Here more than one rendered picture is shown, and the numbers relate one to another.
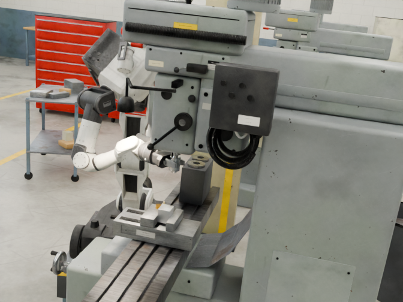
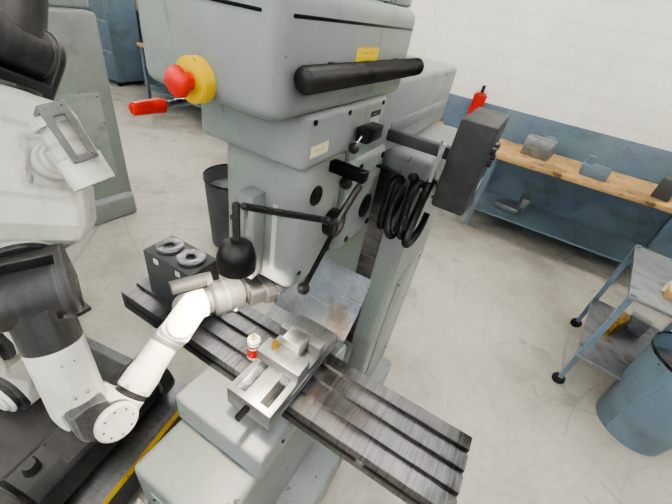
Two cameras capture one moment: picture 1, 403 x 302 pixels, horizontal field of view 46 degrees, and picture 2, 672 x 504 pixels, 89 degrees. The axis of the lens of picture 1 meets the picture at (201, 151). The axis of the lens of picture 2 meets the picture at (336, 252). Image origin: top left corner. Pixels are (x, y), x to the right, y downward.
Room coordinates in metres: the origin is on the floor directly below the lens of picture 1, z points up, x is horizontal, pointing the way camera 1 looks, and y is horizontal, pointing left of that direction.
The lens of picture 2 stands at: (1.63, 0.77, 1.88)
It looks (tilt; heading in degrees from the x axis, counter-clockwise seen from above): 35 degrees down; 282
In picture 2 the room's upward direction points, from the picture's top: 11 degrees clockwise
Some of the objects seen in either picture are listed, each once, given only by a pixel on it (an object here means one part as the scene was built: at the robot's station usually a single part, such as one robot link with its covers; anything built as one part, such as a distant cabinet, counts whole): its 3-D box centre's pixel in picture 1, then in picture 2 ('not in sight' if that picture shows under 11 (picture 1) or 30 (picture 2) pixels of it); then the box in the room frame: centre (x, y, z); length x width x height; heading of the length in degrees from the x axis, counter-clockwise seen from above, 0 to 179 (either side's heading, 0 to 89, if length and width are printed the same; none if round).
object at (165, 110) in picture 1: (180, 110); (284, 206); (1.92, 0.10, 1.47); 0.21 x 0.19 x 0.32; 168
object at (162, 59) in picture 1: (194, 60); (302, 112); (1.91, 0.07, 1.68); 0.34 x 0.24 x 0.10; 78
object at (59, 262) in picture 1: (66, 264); not in sight; (2.02, 0.60, 0.62); 0.16 x 0.12 x 0.12; 78
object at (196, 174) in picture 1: (196, 178); (183, 273); (2.32, 0.01, 1.02); 0.22 x 0.12 x 0.20; 170
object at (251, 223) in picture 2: (153, 112); (251, 234); (1.94, 0.22, 1.45); 0.04 x 0.04 x 0.21; 78
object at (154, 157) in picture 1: (159, 157); (245, 290); (1.97, 0.18, 1.24); 0.13 x 0.12 x 0.10; 143
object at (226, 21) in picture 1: (190, 25); (300, 40); (1.91, 0.09, 1.81); 0.47 x 0.26 x 0.16; 78
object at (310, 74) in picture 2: (185, 33); (374, 71); (1.77, 0.10, 1.79); 0.45 x 0.04 x 0.04; 78
